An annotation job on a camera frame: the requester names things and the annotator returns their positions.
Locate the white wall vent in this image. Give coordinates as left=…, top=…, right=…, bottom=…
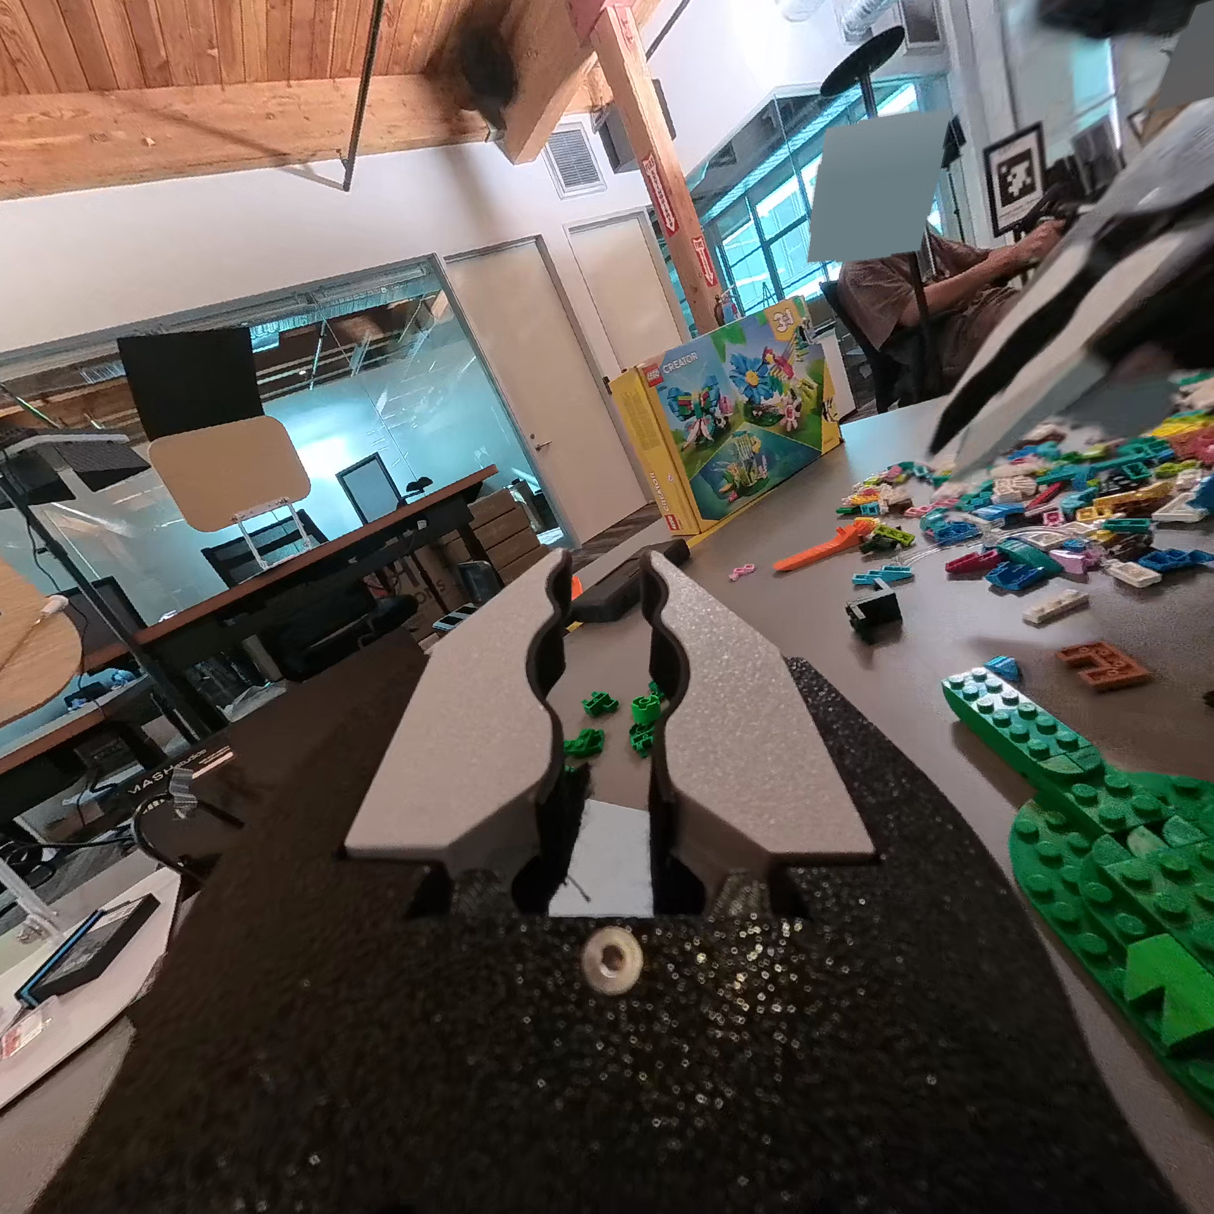
left=542, top=120, right=608, bottom=201

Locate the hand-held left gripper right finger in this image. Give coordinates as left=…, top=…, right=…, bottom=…
left=640, top=550, right=876, bottom=914

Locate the small black brick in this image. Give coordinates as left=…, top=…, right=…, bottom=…
left=846, top=578, right=904, bottom=646

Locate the black rectangular device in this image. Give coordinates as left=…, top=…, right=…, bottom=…
left=571, top=538, right=691, bottom=625

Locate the brown flat brick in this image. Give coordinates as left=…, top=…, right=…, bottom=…
left=1054, top=640, right=1153, bottom=694

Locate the large tan wooden board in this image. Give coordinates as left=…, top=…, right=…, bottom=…
left=0, top=554, right=84, bottom=732

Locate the grey desk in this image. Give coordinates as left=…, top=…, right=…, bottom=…
left=0, top=380, right=1214, bottom=1214

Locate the white door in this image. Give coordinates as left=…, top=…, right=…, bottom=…
left=444, top=237, right=651, bottom=552
left=565, top=210, right=689, bottom=376

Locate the colourful toy box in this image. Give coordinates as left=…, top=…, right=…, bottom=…
left=608, top=296, right=843, bottom=538

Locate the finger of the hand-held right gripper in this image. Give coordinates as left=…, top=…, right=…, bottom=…
left=927, top=220, right=1214, bottom=455
left=951, top=343, right=1180, bottom=478

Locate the dark wooden table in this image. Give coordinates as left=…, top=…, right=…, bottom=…
left=132, top=464, right=500, bottom=741

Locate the black white marker board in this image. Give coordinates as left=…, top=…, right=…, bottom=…
left=981, top=122, right=1049, bottom=239

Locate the white instruction booklet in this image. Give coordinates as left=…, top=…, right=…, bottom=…
left=550, top=801, right=656, bottom=918

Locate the dark monitor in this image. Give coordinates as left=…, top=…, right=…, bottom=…
left=336, top=452, right=399, bottom=526

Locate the small tan rounded board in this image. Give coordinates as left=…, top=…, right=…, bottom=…
left=146, top=414, right=312, bottom=535

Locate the stack of cardboard boxes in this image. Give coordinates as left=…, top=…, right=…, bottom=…
left=417, top=488, right=542, bottom=619

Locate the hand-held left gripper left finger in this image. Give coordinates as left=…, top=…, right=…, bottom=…
left=342, top=548, right=576, bottom=917

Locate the green brick leaf build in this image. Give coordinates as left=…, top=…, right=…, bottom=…
left=940, top=664, right=1214, bottom=1116

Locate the pile of colourful bricks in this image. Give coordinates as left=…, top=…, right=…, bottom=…
left=834, top=364, right=1214, bottom=627

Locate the black office chair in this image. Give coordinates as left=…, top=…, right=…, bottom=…
left=819, top=280, right=903, bottom=414

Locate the cluster of small green bricks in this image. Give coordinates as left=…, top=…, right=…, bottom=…
left=561, top=681, right=670, bottom=774

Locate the orange brick separator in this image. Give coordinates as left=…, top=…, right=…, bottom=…
left=772, top=520, right=879, bottom=573

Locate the black round ceiling fixture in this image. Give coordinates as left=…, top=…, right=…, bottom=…
left=455, top=19, right=523, bottom=134

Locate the dark brown box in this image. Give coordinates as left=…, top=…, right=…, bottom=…
left=122, top=621, right=428, bottom=874

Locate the black square panel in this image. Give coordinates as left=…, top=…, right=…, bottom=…
left=115, top=326, right=266, bottom=444

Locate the black wall speaker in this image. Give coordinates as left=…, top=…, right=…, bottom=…
left=597, top=80, right=676, bottom=175

